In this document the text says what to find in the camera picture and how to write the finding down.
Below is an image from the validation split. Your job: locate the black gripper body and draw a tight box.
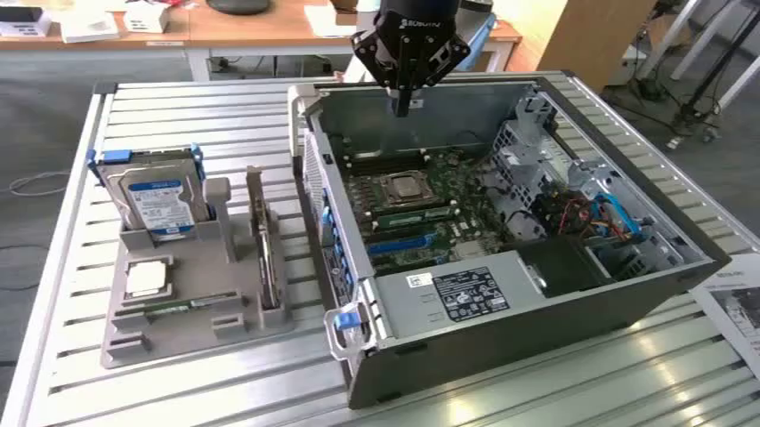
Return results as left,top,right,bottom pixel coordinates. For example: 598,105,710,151
372,0,464,90

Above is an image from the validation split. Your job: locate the black graphics card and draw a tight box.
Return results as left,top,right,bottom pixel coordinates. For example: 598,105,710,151
245,165,286,312

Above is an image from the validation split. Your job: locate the white paper stack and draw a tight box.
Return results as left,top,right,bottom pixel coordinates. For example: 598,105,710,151
304,4,359,38

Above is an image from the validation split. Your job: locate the black round object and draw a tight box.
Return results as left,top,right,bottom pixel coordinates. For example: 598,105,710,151
206,0,273,16

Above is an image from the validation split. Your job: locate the wooden cabinet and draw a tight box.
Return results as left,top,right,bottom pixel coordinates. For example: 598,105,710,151
538,0,660,93

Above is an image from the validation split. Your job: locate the metal disk bay cage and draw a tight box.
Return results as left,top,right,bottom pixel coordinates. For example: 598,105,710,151
492,91,602,232

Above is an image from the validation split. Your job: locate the white electronics box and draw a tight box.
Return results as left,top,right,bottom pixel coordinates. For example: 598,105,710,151
606,44,648,88

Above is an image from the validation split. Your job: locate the silver CPU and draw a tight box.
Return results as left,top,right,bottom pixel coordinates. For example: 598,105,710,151
392,176,424,199
125,261,176,300

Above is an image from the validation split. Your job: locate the metal CPU socket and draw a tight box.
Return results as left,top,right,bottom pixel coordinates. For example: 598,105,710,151
379,169,439,210

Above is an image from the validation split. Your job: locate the green motherboard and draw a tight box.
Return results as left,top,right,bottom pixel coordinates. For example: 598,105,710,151
329,133,519,277

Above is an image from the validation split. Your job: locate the green RAM stick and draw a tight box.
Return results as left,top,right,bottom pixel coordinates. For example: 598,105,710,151
371,203,460,229
117,293,241,319

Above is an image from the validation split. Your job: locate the white cardboard box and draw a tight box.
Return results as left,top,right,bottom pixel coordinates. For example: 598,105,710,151
122,8,174,35

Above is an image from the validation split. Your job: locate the black wheeled stand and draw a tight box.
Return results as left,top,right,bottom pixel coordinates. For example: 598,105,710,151
668,17,760,144

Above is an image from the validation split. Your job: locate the blue expansion slot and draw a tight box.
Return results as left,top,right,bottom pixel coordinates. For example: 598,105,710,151
365,233,435,258

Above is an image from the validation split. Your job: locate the hard disk with blue caddy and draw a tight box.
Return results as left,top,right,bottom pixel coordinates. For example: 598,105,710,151
87,141,208,244

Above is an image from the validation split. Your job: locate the grey power supply unit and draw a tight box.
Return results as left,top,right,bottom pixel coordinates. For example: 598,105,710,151
371,249,552,342

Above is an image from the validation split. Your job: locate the black and white box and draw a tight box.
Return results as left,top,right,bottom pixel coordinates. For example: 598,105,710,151
0,6,54,38

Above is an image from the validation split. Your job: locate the grey parts rack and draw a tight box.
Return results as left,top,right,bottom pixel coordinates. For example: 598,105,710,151
102,175,299,370

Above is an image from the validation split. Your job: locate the black open PC case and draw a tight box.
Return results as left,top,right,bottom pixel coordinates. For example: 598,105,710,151
286,68,734,411

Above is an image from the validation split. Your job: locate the printed paper sheet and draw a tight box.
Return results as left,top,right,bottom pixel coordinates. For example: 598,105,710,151
689,253,760,370

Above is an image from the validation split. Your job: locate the wooden desk white frame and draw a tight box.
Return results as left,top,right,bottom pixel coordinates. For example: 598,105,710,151
188,0,524,82
0,8,192,61

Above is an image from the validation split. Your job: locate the red orange wire bundle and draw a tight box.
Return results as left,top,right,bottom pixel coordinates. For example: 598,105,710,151
555,195,599,235

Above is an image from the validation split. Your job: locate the white table frame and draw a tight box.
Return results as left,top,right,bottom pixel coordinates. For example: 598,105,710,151
644,0,760,115

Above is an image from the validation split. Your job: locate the blue wire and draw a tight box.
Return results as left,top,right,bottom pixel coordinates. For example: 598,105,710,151
591,190,650,245

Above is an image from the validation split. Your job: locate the white floor cable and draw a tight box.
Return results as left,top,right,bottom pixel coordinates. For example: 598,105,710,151
9,171,73,197

